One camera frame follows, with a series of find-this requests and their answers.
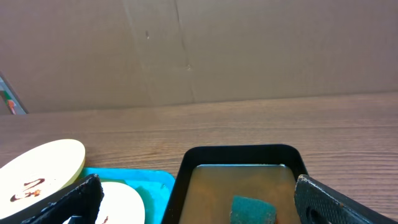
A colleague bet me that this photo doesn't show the brown cardboard backdrop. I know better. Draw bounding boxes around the brown cardboard backdrop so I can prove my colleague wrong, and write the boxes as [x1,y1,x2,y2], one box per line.
[1,0,397,113]

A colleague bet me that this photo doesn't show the white plate with sauce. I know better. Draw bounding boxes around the white plate with sauce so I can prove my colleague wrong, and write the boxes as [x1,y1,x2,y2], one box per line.
[63,181,146,224]

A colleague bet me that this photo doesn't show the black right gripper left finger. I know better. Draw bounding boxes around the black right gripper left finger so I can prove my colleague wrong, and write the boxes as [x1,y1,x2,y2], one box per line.
[1,174,104,224]

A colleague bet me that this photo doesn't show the green and orange sponge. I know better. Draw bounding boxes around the green and orange sponge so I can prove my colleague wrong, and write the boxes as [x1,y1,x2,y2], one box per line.
[229,196,277,224]

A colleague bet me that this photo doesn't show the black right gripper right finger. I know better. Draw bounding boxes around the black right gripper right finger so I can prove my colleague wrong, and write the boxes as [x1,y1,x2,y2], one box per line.
[294,174,397,224]

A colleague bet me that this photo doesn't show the teal plastic tray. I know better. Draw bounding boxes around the teal plastic tray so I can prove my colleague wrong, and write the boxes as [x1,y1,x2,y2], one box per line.
[79,167,175,224]

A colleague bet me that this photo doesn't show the grey object at corner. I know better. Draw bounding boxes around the grey object at corner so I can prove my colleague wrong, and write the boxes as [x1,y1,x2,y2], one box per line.
[1,73,29,115]

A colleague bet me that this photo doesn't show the yellow plate with sauce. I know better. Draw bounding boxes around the yellow plate with sauce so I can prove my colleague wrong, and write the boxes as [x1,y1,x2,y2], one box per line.
[1,139,86,219]

